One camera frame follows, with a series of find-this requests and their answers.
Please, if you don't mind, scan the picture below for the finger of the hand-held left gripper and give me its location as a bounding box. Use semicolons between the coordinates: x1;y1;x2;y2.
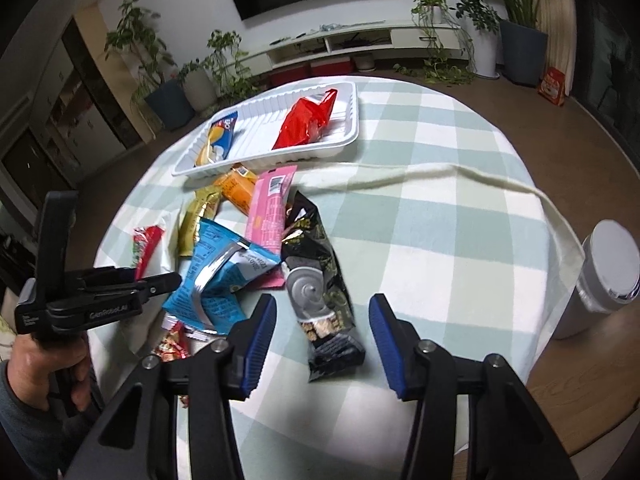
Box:
131;272;183;306
62;268;146;292

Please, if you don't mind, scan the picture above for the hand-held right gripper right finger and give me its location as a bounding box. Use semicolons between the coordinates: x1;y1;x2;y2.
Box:
369;294;581;480

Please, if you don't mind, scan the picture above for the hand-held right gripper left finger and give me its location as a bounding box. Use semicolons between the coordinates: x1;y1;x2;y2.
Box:
62;294;278;480

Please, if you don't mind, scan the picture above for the red and green snack packet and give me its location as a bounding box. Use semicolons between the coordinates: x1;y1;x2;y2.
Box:
131;225;166;281

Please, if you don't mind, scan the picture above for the blue snack bag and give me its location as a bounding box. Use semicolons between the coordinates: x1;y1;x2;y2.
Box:
162;218;282;336

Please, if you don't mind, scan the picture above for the gold snack packet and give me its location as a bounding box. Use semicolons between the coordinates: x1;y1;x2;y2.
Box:
177;185;223;258

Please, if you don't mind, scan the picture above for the black snack bag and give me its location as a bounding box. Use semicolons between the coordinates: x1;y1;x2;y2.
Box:
280;190;366;383

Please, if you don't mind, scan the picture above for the orange snack packet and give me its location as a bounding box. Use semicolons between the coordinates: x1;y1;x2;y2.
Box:
212;162;261;216

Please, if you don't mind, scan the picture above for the pink snack packet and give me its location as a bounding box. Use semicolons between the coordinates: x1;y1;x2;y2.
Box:
244;165;299;289

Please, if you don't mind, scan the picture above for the white plastic tray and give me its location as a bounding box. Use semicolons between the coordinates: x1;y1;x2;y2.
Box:
171;81;362;178

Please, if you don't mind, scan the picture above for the person's left forearm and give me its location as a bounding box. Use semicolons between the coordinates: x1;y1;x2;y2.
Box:
0;360;88;480

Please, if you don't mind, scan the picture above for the person's left hand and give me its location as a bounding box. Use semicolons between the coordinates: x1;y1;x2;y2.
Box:
9;331;94;413

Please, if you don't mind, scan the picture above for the small red snack packet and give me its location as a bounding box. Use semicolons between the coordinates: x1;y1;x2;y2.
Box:
155;320;193;361

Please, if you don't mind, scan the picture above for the blue and yellow snack pack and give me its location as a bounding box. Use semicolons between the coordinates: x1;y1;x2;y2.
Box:
194;111;239;167

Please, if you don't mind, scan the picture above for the wooden display cabinet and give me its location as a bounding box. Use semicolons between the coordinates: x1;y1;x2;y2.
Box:
0;20;146;206

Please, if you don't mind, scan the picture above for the tall plant dark blue pot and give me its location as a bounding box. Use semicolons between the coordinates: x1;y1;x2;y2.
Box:
105;0;196;131

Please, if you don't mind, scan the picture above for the plant in grey pot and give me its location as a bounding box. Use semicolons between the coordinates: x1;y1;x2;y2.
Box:
177;57;219;112

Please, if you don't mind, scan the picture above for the cream cloth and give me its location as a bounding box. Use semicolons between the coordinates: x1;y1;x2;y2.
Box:
295;157;587;346

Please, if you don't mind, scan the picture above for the red snack bag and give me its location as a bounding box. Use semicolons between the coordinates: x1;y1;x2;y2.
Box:
272;89;338;150

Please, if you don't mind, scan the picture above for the white lidded bin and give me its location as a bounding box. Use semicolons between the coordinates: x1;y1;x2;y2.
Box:
552;220;640;341

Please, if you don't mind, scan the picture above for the bushy green floor plant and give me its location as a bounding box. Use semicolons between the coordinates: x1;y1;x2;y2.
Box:
205;30;266;106

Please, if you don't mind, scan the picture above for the red storage box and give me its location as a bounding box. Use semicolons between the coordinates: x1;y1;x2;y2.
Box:
310;57;352;78
270;67;310;88

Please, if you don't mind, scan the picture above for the red paper bag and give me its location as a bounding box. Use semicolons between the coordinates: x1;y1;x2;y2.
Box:
537;66;568;107

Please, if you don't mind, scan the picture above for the white television cabinet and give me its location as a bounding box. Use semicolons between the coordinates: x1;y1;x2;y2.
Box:
239;20;481;78

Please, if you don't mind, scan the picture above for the plant in white pot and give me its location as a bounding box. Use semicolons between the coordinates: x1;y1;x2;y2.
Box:
452;0;502;80

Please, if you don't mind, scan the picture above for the broad-leaf plant dark pot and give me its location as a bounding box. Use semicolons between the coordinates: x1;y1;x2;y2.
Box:
460;0;551;86

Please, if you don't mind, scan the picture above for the trailing vine plant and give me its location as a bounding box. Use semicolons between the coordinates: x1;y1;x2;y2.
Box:
392;0;476;86

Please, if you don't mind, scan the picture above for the wooden slat panel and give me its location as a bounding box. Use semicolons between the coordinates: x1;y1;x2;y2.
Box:
545;0;576;96

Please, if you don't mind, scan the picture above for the dark glass door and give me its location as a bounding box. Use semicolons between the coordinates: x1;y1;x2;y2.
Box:
570;0;640;131

